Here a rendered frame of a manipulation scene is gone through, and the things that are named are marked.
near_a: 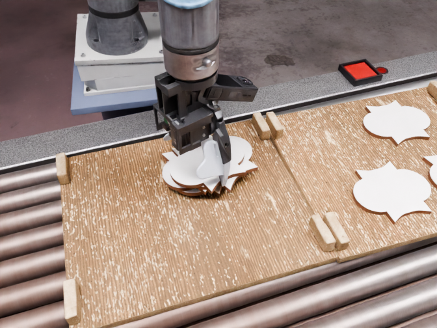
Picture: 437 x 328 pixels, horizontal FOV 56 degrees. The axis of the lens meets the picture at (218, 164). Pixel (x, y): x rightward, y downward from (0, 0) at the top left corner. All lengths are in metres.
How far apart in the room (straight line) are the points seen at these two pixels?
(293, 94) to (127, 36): 0.41
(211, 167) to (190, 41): 0.22
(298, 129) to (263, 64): 1.91
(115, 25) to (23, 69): 1.98
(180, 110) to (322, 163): 0.33
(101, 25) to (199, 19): 0.55
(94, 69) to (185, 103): 0.50
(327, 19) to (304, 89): 2.37
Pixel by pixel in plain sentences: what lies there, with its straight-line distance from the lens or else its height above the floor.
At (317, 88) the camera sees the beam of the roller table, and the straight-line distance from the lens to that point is 1.02.
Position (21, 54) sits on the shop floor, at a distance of 3.14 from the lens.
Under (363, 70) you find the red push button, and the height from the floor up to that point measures 0.93.
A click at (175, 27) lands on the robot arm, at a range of 0.52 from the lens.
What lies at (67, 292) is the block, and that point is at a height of 0.96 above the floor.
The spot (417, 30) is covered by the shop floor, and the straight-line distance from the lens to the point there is 3.43.
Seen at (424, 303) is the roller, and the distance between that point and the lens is 0.72.
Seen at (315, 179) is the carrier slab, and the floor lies 0.94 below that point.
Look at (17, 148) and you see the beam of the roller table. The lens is 0.94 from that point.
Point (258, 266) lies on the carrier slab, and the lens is 0.66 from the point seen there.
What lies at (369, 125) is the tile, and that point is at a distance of 0.90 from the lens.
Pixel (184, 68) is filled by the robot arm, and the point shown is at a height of 1.21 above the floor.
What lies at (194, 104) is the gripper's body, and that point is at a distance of 0.61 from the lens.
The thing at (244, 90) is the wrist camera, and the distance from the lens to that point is 0.65.
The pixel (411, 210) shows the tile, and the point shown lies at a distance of 0.77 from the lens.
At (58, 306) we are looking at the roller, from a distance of 0.68.
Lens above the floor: 1.51
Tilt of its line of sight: 47 degrees down
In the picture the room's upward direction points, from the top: straight up
